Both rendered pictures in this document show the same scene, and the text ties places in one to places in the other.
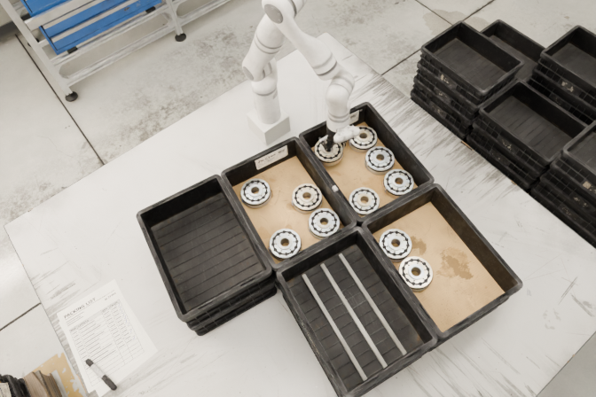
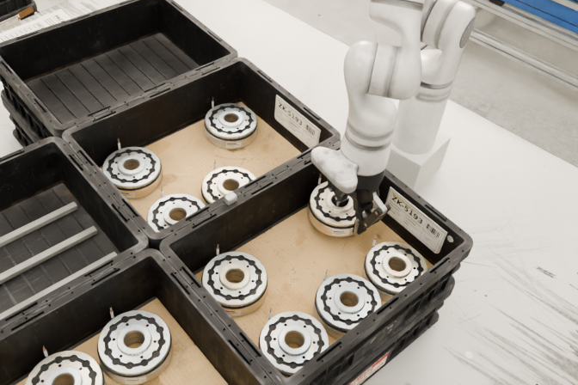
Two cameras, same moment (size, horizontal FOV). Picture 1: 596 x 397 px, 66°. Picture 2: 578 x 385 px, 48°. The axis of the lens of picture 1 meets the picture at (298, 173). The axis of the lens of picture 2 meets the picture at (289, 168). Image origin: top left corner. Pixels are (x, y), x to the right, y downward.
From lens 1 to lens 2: 111 cm
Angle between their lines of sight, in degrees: 43
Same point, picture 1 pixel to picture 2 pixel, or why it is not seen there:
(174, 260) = (108, 60)
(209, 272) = (87, 97)
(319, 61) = not seen: outside the picture
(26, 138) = (367, 25)
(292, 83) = (521, 187)
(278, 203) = (218, 159)
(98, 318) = not seen: hidden behind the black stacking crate
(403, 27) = not seen: outside the picture
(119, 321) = not seen: hidden behind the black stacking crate
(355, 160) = (339, 266)
